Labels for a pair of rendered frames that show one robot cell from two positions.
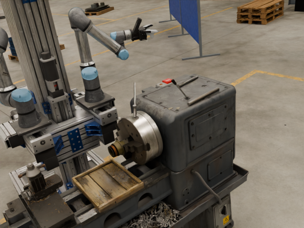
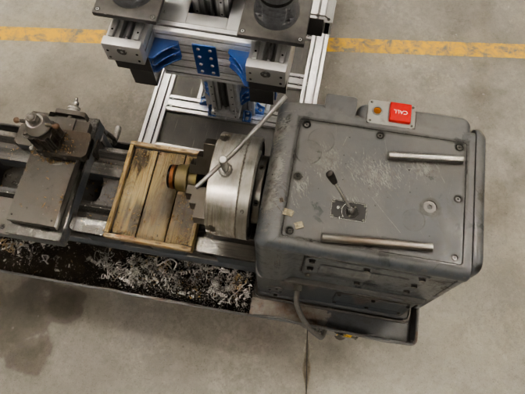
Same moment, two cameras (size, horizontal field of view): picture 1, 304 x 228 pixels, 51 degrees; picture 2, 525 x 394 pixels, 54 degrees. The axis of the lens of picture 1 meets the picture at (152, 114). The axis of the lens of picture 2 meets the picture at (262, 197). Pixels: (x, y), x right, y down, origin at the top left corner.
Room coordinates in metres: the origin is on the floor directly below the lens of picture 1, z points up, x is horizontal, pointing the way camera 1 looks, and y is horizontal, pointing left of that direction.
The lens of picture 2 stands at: (1.35, -0.39, 2.53)
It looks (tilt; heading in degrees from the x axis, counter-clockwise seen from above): 69 degrees down; 45
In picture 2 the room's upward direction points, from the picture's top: 2 degrees counter-clockwise
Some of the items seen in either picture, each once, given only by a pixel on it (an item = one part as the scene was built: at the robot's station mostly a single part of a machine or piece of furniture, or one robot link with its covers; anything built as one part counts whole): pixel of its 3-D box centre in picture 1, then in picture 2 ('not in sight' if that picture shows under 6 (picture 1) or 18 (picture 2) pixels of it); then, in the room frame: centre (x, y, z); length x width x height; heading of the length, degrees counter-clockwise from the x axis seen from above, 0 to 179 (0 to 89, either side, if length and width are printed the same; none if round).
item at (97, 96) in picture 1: (93, 92); (276, 1); (2.23, 0.41, 1.21); 0.15 x 0.15 x 0.10
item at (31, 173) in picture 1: (31, 170); (36, 123); (1.43, 0.68, 1.13); 0.08 x 0.08 x 0.03
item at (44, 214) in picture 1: (45, 203); (52, 166); (1.37, 0.64, 0.95); 0.43 x 0.17 x 0.05; 34
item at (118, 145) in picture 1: (117, 148); (183, 178); (1.63, 0.23, 1.08); 0.09 x 0.09 x 0.09; 34
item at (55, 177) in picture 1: (43, 188); (61, 145); (1.44, 0.65, 0.99); 0.20 x 0.10 x 0.05; 124
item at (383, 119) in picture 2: (165, 86); (389, 118); (2.13, -0.13, 1.23); 0.13 x 0.08 x 0.05; 124
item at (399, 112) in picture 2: (168, 81); (400, 113); (2.15, -0.14, 1.26); 0.06 x 0.06 x 0.02; 34
